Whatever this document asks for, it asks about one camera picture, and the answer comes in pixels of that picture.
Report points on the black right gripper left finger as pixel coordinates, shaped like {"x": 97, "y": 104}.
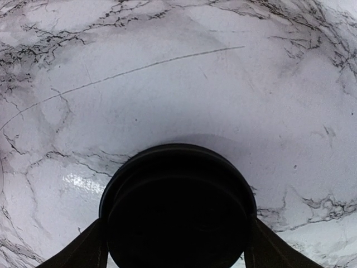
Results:
{"x": 88, "y": 249}

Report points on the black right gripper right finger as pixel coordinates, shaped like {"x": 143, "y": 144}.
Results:
{"x": 267, "y": 249}

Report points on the black plastic cup lid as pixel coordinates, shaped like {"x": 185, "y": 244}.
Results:
{"x": 177, "y": 205}

